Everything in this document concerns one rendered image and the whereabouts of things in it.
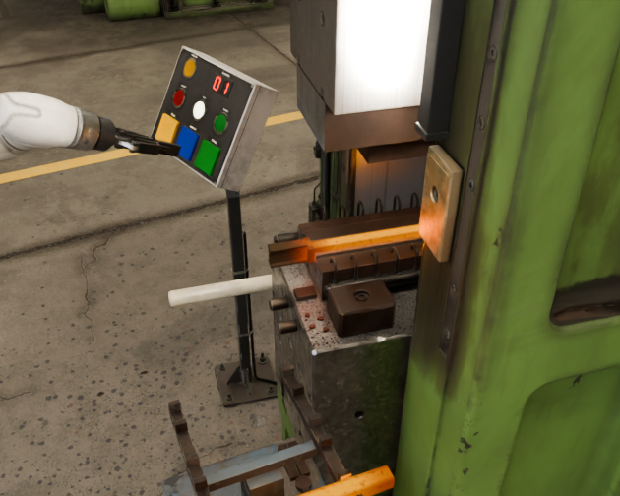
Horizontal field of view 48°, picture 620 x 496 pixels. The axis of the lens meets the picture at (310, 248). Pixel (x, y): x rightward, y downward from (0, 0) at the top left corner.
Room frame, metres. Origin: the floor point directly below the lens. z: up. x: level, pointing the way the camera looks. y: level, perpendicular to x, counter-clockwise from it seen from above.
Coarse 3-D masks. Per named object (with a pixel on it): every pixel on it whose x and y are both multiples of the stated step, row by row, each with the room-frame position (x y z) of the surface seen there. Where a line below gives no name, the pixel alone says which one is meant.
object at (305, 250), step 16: (416, 224) 1.26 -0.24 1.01; (304, 240) 1.19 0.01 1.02; (320, 240) 1.20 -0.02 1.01; (336, 240) 1.20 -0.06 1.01; (352, 240) 1.20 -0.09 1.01; (368, 240) 1.21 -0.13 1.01; (384, 240) 1.22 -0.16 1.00; (272, 256) 1.16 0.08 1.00; (288, 256) 1.17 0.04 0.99; (304, 256) 1.18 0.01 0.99
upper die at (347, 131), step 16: (304, 80) 1.25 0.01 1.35; (304, 96) 1.25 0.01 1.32; (320, 96) 1.15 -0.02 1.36; (304, 112) 1.25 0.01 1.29; (320, 112) 1.14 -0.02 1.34; (368, 112) 1.14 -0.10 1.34; (384, 112) 1.14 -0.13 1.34; (400, 112) 1.15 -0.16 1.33; (416, 112) 1.16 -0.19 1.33; (320, 128) 1.14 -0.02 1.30; (336, 128) 1.12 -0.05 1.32; (352, 128) 1.13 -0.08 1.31; (368, 128) 1.14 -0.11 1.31; (384, 128) 1.14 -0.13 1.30; (400, 128) 1.15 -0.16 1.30; (320, 144) 1.14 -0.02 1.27; (336, 144) 1.12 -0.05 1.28; (352, 144) 1.13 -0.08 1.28; (368, 144) 1.14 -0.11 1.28; (384, 144) 1.15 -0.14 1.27
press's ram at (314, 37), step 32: (320, 0) 1.15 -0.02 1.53; (352, 0) 1.07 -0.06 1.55; (384, 0) 1.09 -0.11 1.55; (416, 0) 1.10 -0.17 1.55; (320, 32) 1.15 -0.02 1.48; (352, 32) 1.07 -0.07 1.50; (384, 32) 1.09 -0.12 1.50; (416, 32) 1.10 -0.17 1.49; (320, 64) 1.15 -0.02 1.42; (352, 64) 1.07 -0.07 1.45; (384, 64) 1.09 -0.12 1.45; (416, 64) 1.10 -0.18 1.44; (352, 96) 1.07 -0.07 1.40; (384, 96) 1.09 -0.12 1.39; (416, 96) 1.11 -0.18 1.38
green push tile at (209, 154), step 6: (204, 144) 1.59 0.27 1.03; (210, 144) 1.58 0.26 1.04; (204, 150) 1.58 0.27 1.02; (210, 150) 1.57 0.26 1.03; (216, 150) 1.55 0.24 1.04; (198, 156) 1.58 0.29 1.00; (204, 156) 1.57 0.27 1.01; (210, 156) 1.56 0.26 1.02; (216, 156) 1.54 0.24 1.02; (198, 162) 1.57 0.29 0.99; (204, 162) 1.56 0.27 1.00; (210, 162) 1.55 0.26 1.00; (216, 162) 1.54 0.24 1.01; (204, 168) 1.55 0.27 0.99; (210, 168) 1.54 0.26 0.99; (210, 174) 1.53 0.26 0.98
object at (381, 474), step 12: (384, 468) 0.66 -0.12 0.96; (348, 480) 0.64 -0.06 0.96; (360, 480) 0.64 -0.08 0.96; (372, 480) 0.64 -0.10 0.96; (384, 480) 0.64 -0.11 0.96; (312, 492) 0.62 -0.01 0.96; (324, 492) 0.62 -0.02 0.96; (336, 492) 0.62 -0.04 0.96; (348, 492) 0.62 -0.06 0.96; (360, 492) 0.62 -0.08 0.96; (372, 492) 0.63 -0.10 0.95
